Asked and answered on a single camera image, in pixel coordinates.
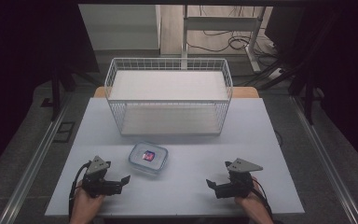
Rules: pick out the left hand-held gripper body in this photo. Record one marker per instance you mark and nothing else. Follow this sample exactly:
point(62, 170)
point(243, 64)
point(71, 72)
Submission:
point(98, 183)

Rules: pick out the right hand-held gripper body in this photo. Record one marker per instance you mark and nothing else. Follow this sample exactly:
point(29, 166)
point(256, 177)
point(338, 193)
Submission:
point(237, 183)

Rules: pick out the person's right hand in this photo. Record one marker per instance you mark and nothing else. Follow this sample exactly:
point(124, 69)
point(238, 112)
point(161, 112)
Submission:
point(252, 202)

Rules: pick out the person's left hand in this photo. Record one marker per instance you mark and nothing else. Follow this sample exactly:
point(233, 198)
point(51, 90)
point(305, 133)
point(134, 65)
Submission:
point(85, 203)

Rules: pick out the clear lidded food container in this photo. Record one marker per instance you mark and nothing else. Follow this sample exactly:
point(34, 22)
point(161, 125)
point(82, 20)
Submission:
point(148, 157)

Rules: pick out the wooden table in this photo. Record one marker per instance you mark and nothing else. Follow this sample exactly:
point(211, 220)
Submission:
point(245, 92)

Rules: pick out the black metal stand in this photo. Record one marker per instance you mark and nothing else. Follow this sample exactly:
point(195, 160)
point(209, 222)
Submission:
point(307, 84)
point(56, 90)

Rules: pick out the white cabinet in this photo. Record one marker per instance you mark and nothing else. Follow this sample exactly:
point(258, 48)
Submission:
point(121, 26)

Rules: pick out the aluminium floor rail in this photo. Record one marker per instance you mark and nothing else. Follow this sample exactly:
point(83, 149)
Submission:
point(323, 158)
point(32, 161)

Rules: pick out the white metal desk frame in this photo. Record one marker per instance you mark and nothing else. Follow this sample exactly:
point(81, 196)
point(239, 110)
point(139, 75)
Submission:
point(220, 23)

